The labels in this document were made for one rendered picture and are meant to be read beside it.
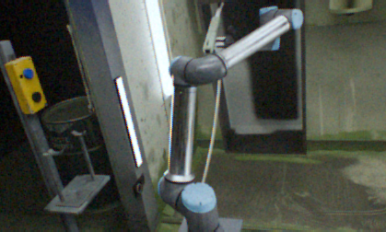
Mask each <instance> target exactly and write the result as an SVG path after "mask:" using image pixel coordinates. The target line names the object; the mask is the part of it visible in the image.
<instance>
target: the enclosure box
mask: <svg viewBox="0 0 386 232"><path fill-rule="evenodd" d="M219 2H224V5H223V6H222V8H221V13H220V15H219V17H220V20H221V24H220V27H219V32H218V34H217V37H222V36H226V35H228V36H230V35H229V34H228V26H230V25H232V26H233V27H234V28H235V29H236V31H237V32H238V33H239V34H240V36H242V38H244V37H245V36H247V35H249V34H251V33H252V32H254V31H255V30H256V29H258V28H259V27H260V10H261V9H262V8H267V7H271V6H276V7H277V9H296V10H298V9H299V10H300V12H302V16H303V20H302V25H301V26H300V28H298V29H290V30H289V31H288V32H286V33H283V35H281V36H280V42H279V48H278V49H277V50H272V51H257V52H256V53H253V54H252V55H251V56H249V57H247V58H246V59H245V60H243V61H242V62H240V63H239V64H237V65H235V66H233V68H231V69H229V70H228V74H227V76H225V77H224V78H221V88H220V97H219V103H218V120H219V124H220V128H221V134H222V137H223V145H224V147H225V153H246V154H285V155H307V138H306V46H305V0H197V1H196V4H197V6H198V14H199V18H200V24H201V28H202V34H203V38H204V41H205V40H206V35H207V33H208V29H209V27H210V24H211V19H212V17H214V16H215V15H216V12H217V7H218V3H219Z"/></svg>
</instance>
